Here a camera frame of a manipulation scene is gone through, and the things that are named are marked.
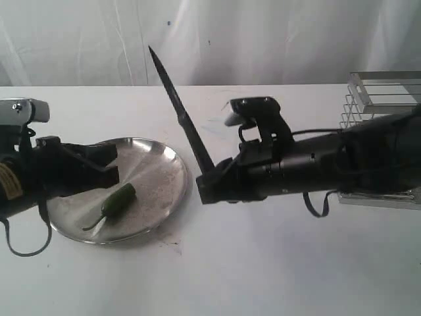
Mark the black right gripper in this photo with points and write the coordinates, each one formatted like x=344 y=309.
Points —
x=260 y=171

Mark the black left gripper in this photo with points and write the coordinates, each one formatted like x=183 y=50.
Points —
x=64 y=169

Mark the black knife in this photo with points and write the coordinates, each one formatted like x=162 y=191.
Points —
x=199 y=150

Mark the steel wire utensil holder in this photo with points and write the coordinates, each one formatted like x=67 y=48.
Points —
x=371 y=95

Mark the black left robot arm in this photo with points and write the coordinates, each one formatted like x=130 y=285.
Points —
x=18 y=193

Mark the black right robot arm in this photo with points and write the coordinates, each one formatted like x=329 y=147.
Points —
x=381 y=156

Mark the green chili pepper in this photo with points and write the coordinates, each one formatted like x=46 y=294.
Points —
x=117 y=202

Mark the round steel plate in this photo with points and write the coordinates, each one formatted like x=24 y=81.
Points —
x=160 y=178

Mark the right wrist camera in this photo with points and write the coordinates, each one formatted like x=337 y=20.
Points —
x=263 y=113

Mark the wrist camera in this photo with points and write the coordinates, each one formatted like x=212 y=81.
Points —
x=22 y=111
x=263 y=113

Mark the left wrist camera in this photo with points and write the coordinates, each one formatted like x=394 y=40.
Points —
x=22 y=111

